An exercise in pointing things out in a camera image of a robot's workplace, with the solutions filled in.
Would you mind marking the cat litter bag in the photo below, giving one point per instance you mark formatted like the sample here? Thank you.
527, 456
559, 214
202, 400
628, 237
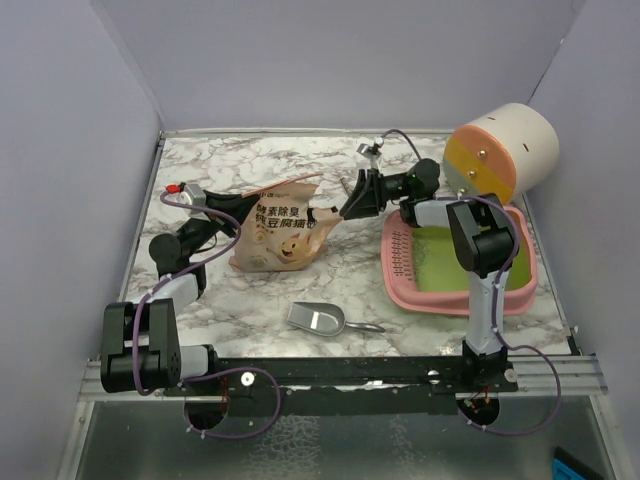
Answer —
282, 231

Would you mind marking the black base bar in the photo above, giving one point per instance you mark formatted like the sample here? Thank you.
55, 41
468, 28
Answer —
344, 386

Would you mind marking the pink litter box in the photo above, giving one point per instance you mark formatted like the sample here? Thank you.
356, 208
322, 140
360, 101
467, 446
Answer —
421, 272

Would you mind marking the grey metal litter scoop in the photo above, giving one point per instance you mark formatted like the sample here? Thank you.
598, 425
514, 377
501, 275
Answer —
324, 319

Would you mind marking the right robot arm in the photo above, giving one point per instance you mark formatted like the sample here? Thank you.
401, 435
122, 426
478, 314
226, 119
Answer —
485, 241

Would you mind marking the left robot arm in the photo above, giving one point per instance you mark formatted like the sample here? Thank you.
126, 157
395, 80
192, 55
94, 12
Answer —
140, 347

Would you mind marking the aluminium frame rail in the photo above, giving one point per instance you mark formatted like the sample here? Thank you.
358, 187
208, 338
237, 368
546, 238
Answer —
572, 376

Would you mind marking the cylindrical drawer cabinet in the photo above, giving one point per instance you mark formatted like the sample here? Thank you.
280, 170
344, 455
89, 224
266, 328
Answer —
506, 152

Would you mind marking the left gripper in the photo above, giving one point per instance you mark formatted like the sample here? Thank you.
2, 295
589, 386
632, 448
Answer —
235, 205

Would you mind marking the blue object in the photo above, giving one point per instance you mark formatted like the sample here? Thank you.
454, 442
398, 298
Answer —
565, 466

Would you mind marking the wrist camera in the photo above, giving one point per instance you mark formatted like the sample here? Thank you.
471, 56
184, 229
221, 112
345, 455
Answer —
189, 194
372, 152

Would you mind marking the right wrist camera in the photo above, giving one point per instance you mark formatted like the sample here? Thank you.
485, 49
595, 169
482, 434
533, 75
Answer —
372, 152

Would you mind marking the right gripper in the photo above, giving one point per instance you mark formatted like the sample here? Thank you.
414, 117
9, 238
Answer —
364, 201

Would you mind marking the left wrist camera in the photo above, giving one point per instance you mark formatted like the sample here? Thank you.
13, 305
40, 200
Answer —
189, 194

